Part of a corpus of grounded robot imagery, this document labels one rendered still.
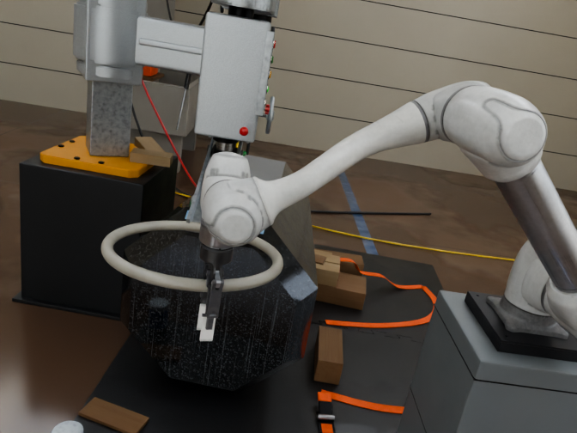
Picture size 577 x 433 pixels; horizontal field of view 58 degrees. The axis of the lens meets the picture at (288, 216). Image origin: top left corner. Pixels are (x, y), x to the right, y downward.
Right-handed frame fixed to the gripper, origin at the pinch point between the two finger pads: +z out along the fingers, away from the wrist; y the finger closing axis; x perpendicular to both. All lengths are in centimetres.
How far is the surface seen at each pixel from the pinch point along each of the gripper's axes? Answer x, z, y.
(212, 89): -7, -50, 75
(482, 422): -78, 22, -14
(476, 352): -73, 3, -10
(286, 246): -43, 4, 69
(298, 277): -48, 15, 65
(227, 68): -11, -58, 73
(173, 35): 2, -68, 148
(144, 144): 8, -10, 180
